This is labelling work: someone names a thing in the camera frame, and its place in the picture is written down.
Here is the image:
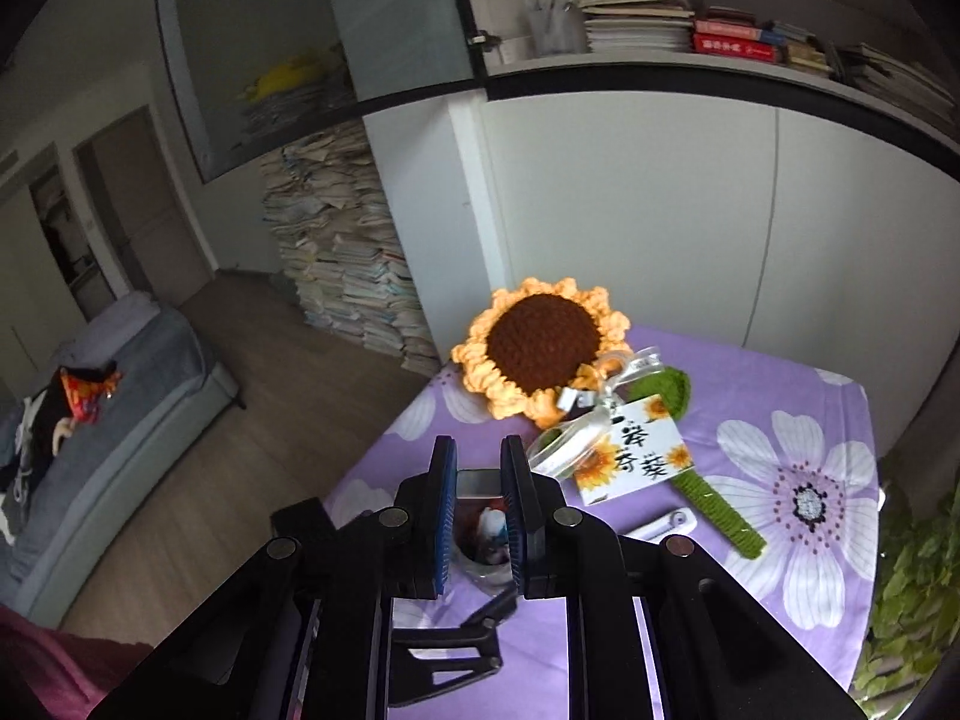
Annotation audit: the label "grey sofa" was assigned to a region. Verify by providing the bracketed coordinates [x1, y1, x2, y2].
[0, 292, 245, 627]

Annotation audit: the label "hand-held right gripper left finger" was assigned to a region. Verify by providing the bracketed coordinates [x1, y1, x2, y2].
[97, 435, 460, 720]

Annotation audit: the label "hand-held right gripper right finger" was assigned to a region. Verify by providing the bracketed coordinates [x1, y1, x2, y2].
[501, 433, 867, 720]

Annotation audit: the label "yellow object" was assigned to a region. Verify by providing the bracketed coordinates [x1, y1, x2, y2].
[255, 52, 335, 98]

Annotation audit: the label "green leafy plant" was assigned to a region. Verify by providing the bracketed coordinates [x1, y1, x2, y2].
[851, 457, 960, 706]

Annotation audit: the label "white cabinet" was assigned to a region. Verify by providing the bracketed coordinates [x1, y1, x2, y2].
[364, 0, 960, 421]

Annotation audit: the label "row of books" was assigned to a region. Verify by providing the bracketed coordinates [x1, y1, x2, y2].
[780, 19, 960, 128]

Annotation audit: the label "stack of magazines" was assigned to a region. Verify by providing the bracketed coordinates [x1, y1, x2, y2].
[576, 0, 697, 55]

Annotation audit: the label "purple floral tablecloth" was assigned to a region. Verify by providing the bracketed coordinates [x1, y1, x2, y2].
[322, 326, 880, 720]

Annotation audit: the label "brown door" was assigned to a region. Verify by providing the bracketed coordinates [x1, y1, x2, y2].
[75, 105, 215, 301]

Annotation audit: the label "grey fabric pen holder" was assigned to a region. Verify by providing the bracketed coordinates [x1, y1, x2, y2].
[452, 469, 520, 620]

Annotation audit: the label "sunflower print card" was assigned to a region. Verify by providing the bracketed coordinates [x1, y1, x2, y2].
[574, 394, 692, 507]

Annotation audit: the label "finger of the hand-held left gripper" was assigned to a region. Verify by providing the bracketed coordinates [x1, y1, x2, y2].
[270, 499, 335, 541]
[390, 591, 520, 687]

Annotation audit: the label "tall stack of papers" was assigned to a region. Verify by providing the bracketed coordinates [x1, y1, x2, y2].
[259, 124, 443, 380]

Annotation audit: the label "crochet sunflower with green stem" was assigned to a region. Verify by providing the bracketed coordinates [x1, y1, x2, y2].
[450, 276, 767, 560]

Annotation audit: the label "red books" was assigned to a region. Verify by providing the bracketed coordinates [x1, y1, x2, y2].
[690, 7, 785, 62]

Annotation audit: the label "white correction tape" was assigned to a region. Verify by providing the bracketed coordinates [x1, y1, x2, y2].
[622, 510, 695, 541]

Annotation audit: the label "pile of clothes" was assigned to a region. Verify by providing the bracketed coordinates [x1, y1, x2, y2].
[0, 364, 125, 541]

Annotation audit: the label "clear cup with pens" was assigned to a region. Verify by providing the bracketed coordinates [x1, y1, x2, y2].
[525, 0, 578, 57]

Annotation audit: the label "clear ribbon bow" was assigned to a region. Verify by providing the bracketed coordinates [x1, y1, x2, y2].
[525, 345, 665, 477]

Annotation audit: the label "glass cabinet door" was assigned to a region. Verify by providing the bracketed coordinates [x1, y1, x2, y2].
[154, 0, 488, 185]

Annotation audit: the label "pink clothing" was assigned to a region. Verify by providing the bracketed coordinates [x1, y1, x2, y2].
[0, 607, 151, 720]

